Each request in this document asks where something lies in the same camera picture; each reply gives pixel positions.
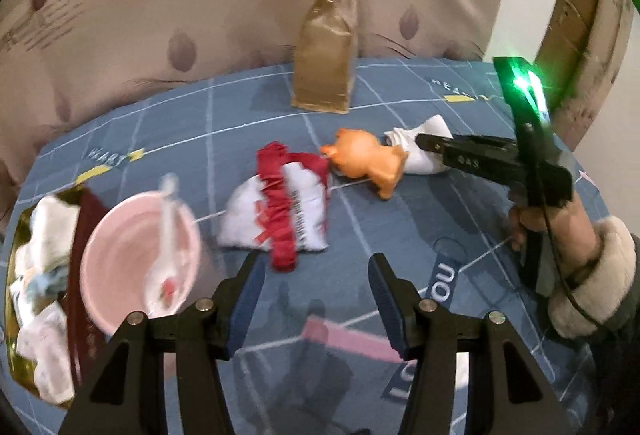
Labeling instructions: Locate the person's right forearm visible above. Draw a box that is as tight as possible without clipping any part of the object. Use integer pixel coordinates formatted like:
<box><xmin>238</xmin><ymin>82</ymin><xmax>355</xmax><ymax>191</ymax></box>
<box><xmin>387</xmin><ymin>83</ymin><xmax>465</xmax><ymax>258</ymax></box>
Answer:
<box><xmin>547</xmin><ymin>215</ymin><xmax>640</xmax><ymax>435</ymax></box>

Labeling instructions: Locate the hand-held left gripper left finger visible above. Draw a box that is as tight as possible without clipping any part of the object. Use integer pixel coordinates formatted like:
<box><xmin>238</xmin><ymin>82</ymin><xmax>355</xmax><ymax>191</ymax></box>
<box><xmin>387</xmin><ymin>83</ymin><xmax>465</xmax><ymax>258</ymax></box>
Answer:
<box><xmin>57</xmin><ymin>252</ymin><xmax>266</xmax><ymax>435</ymax></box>

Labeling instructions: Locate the white spoon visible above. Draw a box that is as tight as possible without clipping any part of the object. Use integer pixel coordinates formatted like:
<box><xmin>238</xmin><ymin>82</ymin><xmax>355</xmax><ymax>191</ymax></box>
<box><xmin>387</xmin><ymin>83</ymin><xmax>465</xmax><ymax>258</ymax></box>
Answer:
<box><xmin>144</xmin><ymin>173</ymin><xmax>181</xmax><ymax>316</ymax></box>

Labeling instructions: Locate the blue checked blanket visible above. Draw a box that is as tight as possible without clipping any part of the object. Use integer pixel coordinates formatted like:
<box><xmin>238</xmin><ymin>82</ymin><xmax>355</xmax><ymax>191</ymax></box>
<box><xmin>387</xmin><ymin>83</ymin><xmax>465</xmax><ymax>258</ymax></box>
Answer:
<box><xmin>2</xmin><ymin>57</ymin><xmax>621</xmax><ymax>435</ymax></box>

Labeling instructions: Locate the black cable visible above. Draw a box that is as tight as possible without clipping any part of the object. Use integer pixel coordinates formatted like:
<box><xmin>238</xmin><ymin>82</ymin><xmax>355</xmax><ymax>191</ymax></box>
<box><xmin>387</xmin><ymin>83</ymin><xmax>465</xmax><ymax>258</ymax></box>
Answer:
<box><xmin>537</xmin><ymin>165</ymin><xmax>608</xmax><ymax>331</ymax></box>

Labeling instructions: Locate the orange rubber toy animal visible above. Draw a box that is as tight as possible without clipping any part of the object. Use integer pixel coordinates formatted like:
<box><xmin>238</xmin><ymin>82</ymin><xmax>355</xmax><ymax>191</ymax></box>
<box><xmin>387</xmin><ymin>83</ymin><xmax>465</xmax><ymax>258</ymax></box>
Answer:
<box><xmin>320</xmin><ymin>128</ymin><xmax>408</xmax><ymax>200</ymax></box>

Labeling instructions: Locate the red and white pouch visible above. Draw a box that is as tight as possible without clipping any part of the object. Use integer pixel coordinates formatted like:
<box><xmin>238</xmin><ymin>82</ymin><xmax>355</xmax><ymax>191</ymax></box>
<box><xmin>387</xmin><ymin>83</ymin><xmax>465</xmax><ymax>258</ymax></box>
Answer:
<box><xmin>217</xmin><ymin>142</ymin><xmax>333</xmax><ymax>272</ymax></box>

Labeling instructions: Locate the cardboard box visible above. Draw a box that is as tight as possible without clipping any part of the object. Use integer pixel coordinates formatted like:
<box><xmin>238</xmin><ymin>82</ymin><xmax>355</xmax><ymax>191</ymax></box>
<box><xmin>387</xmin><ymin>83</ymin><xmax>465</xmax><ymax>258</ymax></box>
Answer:
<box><xmin>535</xmin><ymin>0</ymin><xmax>636</xmax><ymax>150</ymax></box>

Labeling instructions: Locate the red and gold tin box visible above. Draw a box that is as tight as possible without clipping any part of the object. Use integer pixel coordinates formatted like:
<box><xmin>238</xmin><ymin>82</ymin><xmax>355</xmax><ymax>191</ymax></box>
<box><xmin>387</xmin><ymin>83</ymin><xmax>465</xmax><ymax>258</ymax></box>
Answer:
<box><xmin>5</xmin><ymin>187</ymin><xmax>108</xmax><ymax>406</ymax></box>

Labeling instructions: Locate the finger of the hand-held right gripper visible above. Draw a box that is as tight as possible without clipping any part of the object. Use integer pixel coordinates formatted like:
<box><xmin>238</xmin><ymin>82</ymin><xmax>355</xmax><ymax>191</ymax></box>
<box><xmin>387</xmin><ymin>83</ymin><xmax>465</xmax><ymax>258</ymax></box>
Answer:
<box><xmin>416</xmin><ymin>133</ymin><xmax>523</xmax><ymax>183</ymax></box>

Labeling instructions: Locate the white sock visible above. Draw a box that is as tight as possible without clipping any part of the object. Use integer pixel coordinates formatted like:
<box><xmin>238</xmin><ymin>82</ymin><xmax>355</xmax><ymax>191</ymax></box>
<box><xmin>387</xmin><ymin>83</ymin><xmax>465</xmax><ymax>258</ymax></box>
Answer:
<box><xmin>384</xmin><ymin>114</ymin><xmax>453</xmax><ymax>176</ymax></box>

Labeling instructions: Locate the light blue towel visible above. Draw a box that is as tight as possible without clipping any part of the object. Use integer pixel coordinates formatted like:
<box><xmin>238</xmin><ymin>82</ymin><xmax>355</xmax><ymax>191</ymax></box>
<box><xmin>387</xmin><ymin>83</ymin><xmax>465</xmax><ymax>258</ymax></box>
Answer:
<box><xmin>25</xmin><ymin>265</ymin><xmax>68</xmax><ymax>306</ymax></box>

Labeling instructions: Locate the pink cup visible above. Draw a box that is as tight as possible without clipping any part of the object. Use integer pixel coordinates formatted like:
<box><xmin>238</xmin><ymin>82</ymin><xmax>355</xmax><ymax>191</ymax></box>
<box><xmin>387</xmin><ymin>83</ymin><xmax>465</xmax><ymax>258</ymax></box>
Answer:
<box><xmin>80</xmin><ymin>193</ymin><xmax>203</xmax><ymax>338</ymax></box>

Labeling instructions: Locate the person's right hand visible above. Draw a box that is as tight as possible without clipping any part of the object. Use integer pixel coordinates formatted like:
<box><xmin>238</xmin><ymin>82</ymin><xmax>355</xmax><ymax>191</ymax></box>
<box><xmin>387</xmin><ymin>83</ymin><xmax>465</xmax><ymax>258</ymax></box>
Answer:
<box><xmin>507</xmin><ymin>197</ymin><xmax>601</xmax><ymax>287</ymax></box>

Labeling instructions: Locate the brown paper bag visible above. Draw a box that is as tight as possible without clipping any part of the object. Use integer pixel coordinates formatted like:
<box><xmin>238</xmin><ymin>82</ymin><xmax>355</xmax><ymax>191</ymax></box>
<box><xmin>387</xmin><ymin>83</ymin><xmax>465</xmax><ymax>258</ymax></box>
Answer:
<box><xmin>290</xmin><ymin>0</ymin><xmax>360</xmax><ymax>116</ymax></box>

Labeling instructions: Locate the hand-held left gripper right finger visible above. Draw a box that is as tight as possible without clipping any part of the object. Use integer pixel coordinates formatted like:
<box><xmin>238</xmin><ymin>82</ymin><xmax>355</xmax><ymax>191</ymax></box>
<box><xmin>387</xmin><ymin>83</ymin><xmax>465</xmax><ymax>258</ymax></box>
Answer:
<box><xmin>368</xmin><ymin>252</ymin><xmax>576</xmax><ymax>435</ymax></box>

